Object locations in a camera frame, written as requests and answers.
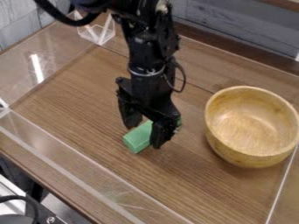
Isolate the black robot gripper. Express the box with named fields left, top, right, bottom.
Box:
left=117, top=68, right=182, bottom=149

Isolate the green rectangular block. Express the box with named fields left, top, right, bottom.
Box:
left=123, top=118, right=183, bottom=154

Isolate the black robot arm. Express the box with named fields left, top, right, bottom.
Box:
left=71, top=0, right=185, bottom=149

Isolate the brown wooden bowl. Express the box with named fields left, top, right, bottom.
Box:
left=205, top=86, right=299, bottom=169

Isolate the clear acrylic tray wall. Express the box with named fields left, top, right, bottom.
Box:
left=0, top=23, right=299, bottom=224

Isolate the clear acrylic corner bracket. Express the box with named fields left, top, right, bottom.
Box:
left=78, top=14, right=117, bottom=46

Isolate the black cable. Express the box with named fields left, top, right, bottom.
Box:
left=0, top=195, right=43, bottom=224

